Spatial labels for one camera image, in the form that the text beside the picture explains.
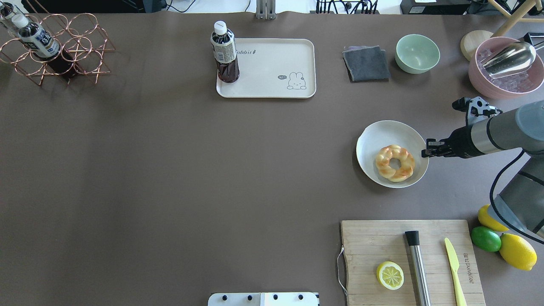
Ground wooden cutting board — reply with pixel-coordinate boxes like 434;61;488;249
341;220;486;306

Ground bottle in rack lower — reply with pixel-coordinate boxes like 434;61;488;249
0;1;23;30

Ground white camera mast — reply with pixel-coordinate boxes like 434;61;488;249
207;291;320;306

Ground yellow lemon far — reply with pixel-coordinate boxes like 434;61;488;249
477;204;509;232

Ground white plate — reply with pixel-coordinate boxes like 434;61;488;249
356;120;429;188

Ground yellow plastic knife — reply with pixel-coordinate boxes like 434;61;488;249
444;238;468;306

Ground aluminium frame post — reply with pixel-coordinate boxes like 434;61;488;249
256;0;276;20

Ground metal scoop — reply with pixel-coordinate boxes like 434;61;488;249
482;41;537;78

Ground bottle in rack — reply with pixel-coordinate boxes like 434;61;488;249
11;14;78;80
0;1;23;30

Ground dark drink bottle on tray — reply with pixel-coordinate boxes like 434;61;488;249
210;20;240;83

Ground yellow lemon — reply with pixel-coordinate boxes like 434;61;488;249
499;234;538;271
477;204;509;232

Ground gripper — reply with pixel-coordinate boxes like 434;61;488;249
422;127;473;159

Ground glazed donut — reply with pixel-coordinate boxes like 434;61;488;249
374;144;416;182

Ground cream rabbit tray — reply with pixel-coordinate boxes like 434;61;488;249
216;37;317;99

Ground grey folded cloth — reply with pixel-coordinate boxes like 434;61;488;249
342;46;391;82

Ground copper wire bottle rack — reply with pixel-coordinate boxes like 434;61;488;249
1;12;116;86

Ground yellow lemon near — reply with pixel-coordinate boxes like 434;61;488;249
499;234;538;271

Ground half lemon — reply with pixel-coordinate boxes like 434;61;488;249
376;261;404;290

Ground mint green bowl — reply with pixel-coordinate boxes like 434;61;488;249
395;34;440;75

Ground bottle in rack upper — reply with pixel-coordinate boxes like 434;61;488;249
11;14;78;80

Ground green lime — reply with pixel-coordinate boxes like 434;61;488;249
470;226;502;252

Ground wooden mug tree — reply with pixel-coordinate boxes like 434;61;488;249
460;0;543;61

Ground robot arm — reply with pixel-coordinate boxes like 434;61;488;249
421;97;544;243

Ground pink bowl with ice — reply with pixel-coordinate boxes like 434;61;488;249
468;37;544;99

